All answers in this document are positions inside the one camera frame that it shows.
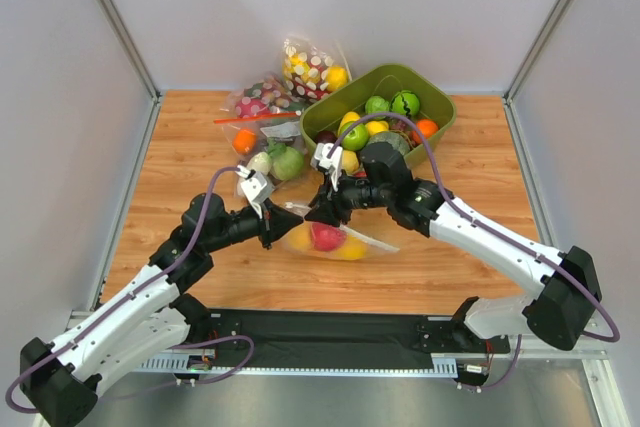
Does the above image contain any clear zip bag with fruit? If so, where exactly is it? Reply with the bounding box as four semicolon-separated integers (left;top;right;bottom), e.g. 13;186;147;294
283;220;400;261

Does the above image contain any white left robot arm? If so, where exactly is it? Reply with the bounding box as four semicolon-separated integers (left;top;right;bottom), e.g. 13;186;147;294
18;194;303;426

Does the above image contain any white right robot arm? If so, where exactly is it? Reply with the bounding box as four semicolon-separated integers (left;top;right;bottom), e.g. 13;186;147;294
305;142;601;351

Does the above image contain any fake red peach in bag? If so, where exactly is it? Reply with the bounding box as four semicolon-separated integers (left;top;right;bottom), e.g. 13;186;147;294
311;223;346;252

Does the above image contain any fake yellow quince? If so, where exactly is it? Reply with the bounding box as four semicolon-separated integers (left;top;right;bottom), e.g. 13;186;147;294
341;150;360;175

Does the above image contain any fake green apple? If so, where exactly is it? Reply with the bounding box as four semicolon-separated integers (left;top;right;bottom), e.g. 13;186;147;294
341;124;369;152

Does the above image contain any fake green cabbage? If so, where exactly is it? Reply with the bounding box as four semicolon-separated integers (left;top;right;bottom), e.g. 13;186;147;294
267;141;304;181

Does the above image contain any fake dark red plum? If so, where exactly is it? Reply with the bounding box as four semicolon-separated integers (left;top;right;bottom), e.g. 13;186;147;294
314;130;337;144

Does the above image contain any fake yellow pear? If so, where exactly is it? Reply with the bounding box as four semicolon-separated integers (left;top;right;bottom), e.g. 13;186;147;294
365;120;389;137

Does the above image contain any clear bag with orange zipper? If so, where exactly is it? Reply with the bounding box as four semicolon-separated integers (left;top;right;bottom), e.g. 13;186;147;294
215;111;307;187

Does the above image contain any fake yellow lemon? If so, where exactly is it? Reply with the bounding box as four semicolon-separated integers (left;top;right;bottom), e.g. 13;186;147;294
338;111;360;130

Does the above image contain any fake netted melon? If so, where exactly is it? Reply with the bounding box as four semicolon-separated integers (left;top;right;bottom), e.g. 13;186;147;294
367;131;411;155

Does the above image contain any fake orange in bag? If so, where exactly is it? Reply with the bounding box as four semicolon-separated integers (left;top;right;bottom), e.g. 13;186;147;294
232;129;257;155

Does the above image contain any fake bumpy green fruit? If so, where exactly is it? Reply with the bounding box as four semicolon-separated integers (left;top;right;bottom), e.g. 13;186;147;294
365;95;390;116

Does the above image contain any fake orange in bin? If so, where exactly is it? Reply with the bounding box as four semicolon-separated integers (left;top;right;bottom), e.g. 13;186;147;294
411;119;439;145

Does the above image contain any fake striped watermelon ball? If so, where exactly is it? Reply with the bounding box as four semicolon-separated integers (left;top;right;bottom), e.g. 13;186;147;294
390;90;421;118

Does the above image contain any polka dot bag with strawberry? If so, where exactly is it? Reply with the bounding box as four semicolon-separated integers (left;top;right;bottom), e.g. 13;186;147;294
221;73;307;119

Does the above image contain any polka dot bag with lemon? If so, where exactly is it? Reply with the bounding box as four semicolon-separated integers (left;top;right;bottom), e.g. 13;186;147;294
281;37;352;103

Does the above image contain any green plastic bin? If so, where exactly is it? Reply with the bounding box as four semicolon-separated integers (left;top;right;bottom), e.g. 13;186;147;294
300;63;457;152

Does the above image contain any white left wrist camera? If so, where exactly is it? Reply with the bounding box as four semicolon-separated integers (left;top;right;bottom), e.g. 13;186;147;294
236;165;274;219

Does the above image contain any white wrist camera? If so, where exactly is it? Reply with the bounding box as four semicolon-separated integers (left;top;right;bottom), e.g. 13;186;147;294
236;165;274;219
311;143;343;188

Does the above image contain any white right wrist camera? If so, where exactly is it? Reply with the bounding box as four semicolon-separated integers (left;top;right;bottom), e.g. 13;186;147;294
311;143;343;188

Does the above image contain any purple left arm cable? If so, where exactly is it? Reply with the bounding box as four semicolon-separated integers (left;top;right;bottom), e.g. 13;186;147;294
4;165;249;414

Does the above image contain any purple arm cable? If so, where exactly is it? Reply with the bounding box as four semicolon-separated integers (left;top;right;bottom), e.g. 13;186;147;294
327;111;621;343
4;165;249;414

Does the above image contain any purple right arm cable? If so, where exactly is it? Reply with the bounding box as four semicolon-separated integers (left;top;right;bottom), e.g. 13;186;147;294
327;111;621;343

